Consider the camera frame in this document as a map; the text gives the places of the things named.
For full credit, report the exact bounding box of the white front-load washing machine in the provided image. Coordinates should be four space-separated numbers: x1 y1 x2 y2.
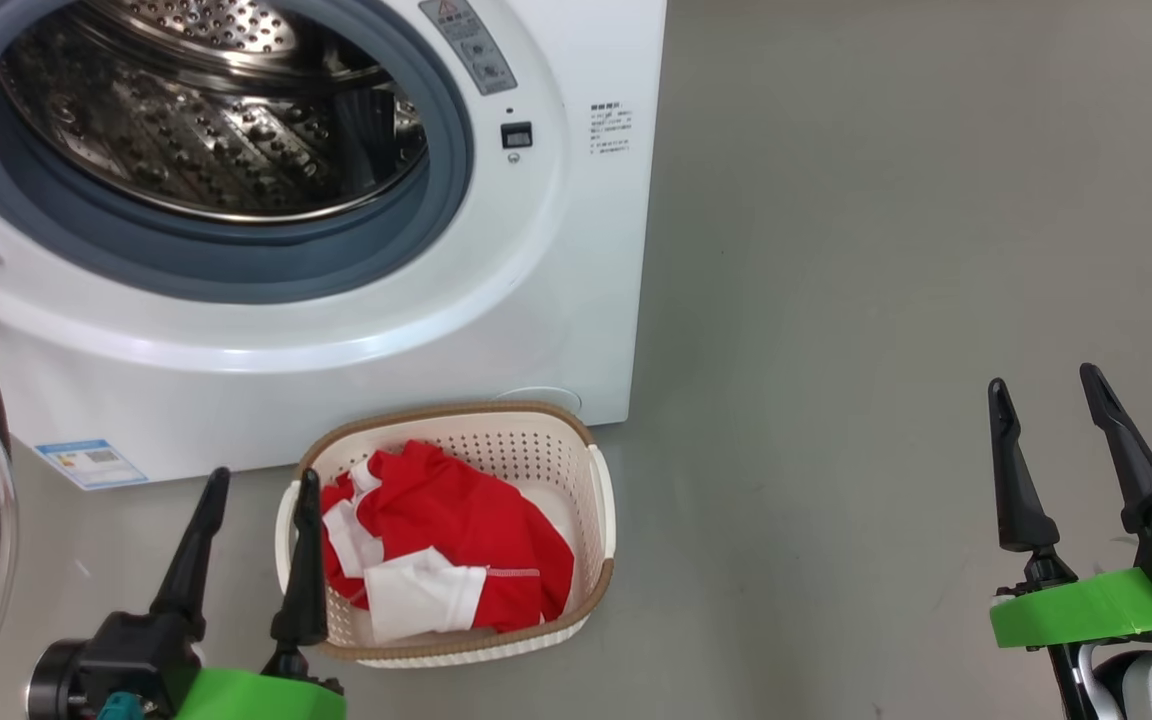
0 0 669 491

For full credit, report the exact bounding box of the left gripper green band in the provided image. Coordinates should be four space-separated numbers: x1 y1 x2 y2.
28 466 347 720

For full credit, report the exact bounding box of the cream basket with brown rim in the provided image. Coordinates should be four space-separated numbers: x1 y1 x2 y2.
274 400 618 669

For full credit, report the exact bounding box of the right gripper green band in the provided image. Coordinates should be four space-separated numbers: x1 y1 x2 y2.
986 362 1152 649

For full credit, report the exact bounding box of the grey warning sticker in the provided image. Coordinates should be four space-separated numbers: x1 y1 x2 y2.
419 0 519 97

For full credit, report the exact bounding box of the blue energy label sticker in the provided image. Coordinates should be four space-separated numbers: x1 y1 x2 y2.
34 438 150 491

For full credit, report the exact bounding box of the red and white garment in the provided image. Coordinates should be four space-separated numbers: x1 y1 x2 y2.
319 440 577 646

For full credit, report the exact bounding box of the round white filter cover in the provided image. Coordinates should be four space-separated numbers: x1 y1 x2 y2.
494 386 583 415

